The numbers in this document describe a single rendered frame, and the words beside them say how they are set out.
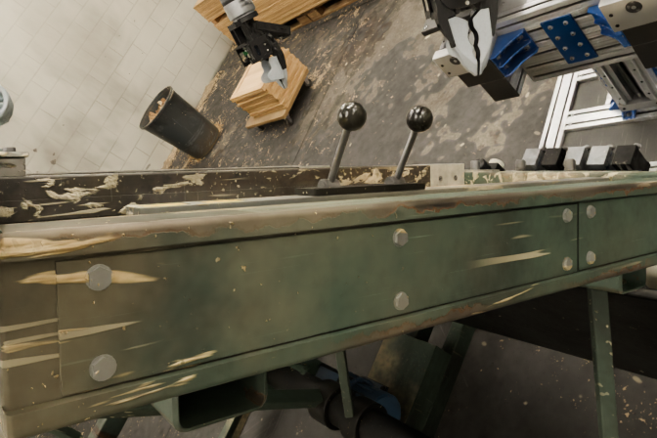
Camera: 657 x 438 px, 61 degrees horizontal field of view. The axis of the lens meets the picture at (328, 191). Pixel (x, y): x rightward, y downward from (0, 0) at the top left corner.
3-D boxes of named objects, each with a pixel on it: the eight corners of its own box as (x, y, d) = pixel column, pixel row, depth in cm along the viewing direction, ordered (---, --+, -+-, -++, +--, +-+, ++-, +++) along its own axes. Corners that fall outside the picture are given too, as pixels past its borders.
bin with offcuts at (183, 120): (231, 119, 563) (178, 80, 529) (208, 161, 544) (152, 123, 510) (207, 127, 603) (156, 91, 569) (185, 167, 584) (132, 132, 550)
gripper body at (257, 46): (244, 69, 148) (222, 27, 144) (267, 57, 152) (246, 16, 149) (260, 63, 142) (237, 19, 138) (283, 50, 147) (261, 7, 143)
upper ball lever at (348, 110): (345, 200, 75) (376, 109, 69) (322, 201, 72) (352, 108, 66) (330, 186, 77) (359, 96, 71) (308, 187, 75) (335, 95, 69)
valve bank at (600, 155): (690, 176, 136) (653, 119, 123) (676, 227, 132) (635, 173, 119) (515, 175, 176) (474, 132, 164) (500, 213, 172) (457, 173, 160)
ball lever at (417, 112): (410, 196, 82) (443, 112, 76) (390, 197, 79) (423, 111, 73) (394, 182, 84) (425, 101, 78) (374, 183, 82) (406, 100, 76)
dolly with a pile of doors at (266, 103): (319, 75, 466) (284, 44, 445) (295, 126, 447) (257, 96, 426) (279, 90, 513) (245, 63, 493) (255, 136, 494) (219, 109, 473)
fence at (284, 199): (609, 197, 113) (609, 177, 113) (141, 246, 57) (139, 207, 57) (586, 196, 117) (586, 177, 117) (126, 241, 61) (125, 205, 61)
